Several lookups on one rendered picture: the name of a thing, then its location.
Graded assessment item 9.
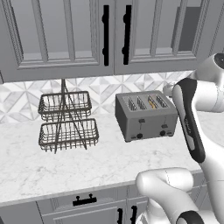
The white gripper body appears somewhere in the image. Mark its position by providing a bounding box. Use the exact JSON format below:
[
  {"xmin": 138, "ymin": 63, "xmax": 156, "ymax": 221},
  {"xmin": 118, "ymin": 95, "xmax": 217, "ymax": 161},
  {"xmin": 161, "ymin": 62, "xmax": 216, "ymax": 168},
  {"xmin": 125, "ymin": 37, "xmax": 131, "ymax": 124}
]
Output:
[{"xmin": 162, "ymin": 82, "xmax": 177, "ymax": 98}]

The toasted bread slice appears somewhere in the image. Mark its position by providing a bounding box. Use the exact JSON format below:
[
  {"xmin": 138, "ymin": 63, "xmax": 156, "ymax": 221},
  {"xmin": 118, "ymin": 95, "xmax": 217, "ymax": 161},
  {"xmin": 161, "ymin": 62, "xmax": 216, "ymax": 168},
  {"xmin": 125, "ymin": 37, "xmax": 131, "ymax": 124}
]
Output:
[{"xmin": 148, "ymin": 96, "xmax": 158, "ymax": 109}]

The grey metal toaster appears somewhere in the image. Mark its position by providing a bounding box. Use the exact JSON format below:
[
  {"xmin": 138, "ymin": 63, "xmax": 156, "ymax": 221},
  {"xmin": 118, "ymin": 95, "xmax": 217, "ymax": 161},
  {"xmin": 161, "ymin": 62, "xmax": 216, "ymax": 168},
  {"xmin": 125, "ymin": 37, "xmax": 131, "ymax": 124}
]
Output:
[{"xmin": 114, "ymin": 89, "xmax": 179, "ymax": 144}]

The grey base cupboard door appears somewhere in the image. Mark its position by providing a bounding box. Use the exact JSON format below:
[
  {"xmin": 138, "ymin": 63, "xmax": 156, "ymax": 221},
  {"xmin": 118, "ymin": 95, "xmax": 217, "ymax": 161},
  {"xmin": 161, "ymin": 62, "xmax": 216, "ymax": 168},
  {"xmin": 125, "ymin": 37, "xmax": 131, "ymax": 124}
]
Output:
[
  {"xmin": 40, "ymin": 199, "xmax": 128, "ymax": 224},
  {"xmin": 126, "ymin": 196, "xmax": 151, "ymax": 224}
]

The grey drawer front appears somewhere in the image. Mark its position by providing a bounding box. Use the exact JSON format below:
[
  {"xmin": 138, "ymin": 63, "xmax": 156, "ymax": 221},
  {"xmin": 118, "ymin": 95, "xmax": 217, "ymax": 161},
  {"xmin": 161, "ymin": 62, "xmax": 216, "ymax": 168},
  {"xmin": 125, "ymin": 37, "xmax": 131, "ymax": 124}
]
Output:
[{"xmin": 51, "ymin": 186, "xmax": 129, "ymax": 212}]

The grey base cupboard panel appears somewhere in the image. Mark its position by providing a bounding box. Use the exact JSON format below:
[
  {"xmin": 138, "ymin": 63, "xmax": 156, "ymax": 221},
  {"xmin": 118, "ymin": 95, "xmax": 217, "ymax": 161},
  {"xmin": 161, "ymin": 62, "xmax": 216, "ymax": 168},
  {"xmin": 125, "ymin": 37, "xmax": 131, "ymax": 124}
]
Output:
[{"xmin": 0, "ymin": 200, "xmax": 45, "ymax": 224}]

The grey wall cupboard door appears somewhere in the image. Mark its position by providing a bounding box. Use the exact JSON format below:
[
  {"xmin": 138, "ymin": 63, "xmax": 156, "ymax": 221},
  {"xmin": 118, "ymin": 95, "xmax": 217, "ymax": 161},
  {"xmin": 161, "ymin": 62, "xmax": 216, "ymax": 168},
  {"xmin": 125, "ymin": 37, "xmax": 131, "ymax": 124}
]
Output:
[
  {"xmin": 114, "ymin": 0, "xmax": 219, "ymax": 76},
  {"xmin": 0, "ymin": 0, "xmax": 116, "ymax": 84}
]

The long black cupboard handle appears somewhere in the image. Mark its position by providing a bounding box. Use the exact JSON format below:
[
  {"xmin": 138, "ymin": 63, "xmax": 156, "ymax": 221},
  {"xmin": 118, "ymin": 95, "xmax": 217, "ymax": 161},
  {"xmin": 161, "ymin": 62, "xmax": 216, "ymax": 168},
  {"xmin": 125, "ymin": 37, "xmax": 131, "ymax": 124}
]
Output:
[
  {"xmin": 122, "ymin": 4, "xmax": 132, "ymax": 66},
  {"xmin": 101, "ymin": 4, "xmax": 110, "ymax": 67}
]

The dark wire two-tier basket stand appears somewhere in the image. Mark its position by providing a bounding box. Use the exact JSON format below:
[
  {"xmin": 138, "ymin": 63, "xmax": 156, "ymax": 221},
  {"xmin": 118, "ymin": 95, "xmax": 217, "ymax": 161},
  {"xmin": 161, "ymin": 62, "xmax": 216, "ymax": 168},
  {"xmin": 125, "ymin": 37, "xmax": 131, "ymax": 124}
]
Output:
[{"xmin": 38, "ymin": 78, "xmax": 101, "ymax": 154}]

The black base cupboard handle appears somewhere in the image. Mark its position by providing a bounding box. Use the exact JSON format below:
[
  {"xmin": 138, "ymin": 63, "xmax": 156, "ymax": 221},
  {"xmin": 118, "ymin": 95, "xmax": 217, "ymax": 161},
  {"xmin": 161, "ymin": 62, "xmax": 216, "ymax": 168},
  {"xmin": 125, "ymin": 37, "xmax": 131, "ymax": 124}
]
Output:
[
  {"xmin": 116, "ymin": 207, "xmax": 123, "ymax": 224},
  {"xmin": 129, "ymin": 205, "xmax": 138, "ymax": 224}
]

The black drawer handle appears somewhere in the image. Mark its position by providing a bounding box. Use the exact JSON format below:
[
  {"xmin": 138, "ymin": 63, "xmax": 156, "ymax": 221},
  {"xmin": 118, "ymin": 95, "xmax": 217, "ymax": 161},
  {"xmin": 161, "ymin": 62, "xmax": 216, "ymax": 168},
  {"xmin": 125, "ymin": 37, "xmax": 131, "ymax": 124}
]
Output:
[{"xmin": 72, "ymin": 193, "xmax": 98, "ymax": 207}]

